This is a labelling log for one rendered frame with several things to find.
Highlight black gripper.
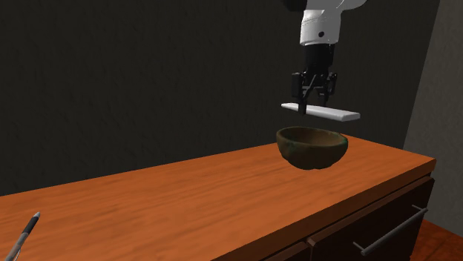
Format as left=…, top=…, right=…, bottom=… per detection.
left=291, top=43, right=338, bottom=116

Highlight white bar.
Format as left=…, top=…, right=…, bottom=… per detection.
left=280, top=102, right=361, bottom=122

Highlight brown green bowl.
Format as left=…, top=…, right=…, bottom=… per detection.
left=276, top=125, right=349, bottom=171

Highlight wooden chest of drawers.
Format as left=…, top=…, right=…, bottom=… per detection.
left=0, top=134, right=438, bottom=261

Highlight grey black pen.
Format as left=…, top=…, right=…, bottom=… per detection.
left=4, top=211, right=42, bottom=261

